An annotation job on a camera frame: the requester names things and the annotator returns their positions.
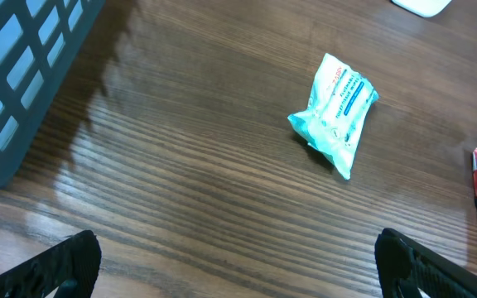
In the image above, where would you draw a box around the teal tissue packet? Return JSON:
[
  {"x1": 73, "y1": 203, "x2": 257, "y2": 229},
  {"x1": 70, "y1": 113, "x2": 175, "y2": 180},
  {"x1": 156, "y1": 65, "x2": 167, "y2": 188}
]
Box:
[{"x1": 287, "y1": 54, "x2": 379, "y2": 180}]

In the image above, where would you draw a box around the grey plastic shopping basket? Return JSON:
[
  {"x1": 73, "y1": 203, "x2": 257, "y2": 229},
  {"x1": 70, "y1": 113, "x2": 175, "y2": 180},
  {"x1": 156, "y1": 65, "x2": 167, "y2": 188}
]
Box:
[{"x1": 0, "y1": 0, "x2": 104, "y2": 188}]

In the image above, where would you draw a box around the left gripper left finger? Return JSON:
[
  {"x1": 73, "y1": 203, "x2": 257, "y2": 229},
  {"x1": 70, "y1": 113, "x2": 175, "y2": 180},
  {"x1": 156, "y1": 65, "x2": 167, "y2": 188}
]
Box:
[{"x1": 0, "y1": 230, "x2": 102, "y2": 298}]

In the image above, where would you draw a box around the white barcode scanner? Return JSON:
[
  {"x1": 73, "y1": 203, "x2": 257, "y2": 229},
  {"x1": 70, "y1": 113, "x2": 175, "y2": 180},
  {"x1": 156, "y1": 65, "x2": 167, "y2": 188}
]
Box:
[{"x1": 391, "y1": 0, "x2": 451, "y2": 18}]

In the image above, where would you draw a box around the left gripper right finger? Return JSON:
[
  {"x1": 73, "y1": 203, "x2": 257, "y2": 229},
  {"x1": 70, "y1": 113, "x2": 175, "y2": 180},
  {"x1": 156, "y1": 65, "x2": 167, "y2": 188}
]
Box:
[{"x1": 374, "y1": 228, "x2": 477, "y2": 298}]

